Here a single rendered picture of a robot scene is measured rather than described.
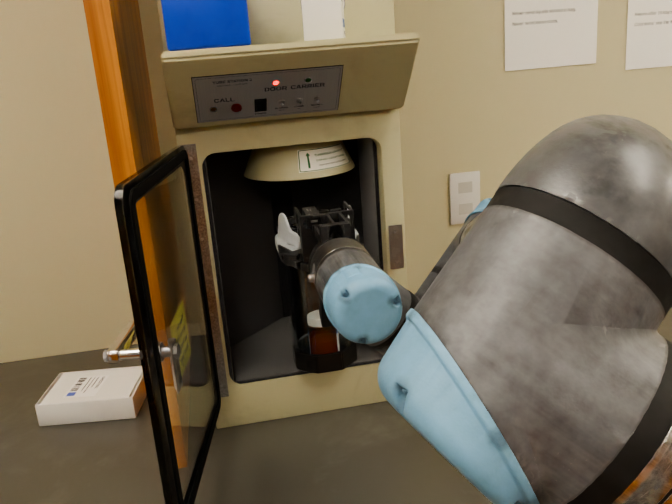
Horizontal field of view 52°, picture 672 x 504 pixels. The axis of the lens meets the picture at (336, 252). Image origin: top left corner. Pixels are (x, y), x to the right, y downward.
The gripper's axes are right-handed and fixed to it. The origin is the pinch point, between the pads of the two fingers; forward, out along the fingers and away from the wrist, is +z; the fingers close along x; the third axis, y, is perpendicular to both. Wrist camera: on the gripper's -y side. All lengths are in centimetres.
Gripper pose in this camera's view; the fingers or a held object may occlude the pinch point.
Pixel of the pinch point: (313, 237)
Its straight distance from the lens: 103.6
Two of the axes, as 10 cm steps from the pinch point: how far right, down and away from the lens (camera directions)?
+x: -9.8, 1.3, -1.6
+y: -0.7, -9.5, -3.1
